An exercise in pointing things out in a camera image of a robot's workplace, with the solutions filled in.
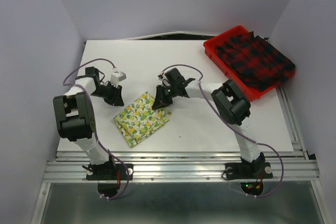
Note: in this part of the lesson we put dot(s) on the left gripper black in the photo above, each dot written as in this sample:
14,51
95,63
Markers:
118,100

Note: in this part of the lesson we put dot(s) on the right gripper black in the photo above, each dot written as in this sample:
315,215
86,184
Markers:
161,100

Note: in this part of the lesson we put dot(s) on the lemon print skirt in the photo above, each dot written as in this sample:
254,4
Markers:
138,120

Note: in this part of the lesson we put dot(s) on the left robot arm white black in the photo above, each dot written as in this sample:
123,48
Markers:
76,122

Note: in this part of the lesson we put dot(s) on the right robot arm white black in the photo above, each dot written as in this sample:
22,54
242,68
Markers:
232,107

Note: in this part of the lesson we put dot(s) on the red plastic tray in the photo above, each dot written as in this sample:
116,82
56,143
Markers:
250,93

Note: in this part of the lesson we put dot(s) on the red black plaid skirt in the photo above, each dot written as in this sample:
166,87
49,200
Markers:
257,63

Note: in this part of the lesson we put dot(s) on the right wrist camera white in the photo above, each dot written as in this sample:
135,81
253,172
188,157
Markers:
164,80

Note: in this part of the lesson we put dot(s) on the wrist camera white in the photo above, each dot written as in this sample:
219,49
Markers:
117,77
164,80

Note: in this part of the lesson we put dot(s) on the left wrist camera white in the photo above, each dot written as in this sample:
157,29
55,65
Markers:
117,77

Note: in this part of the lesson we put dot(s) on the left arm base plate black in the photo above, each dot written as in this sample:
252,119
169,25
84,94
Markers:
106,172

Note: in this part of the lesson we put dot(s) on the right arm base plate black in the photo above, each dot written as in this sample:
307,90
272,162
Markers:
233,171

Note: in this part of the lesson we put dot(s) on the aluminium frame rails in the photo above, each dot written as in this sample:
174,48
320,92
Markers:
187,187

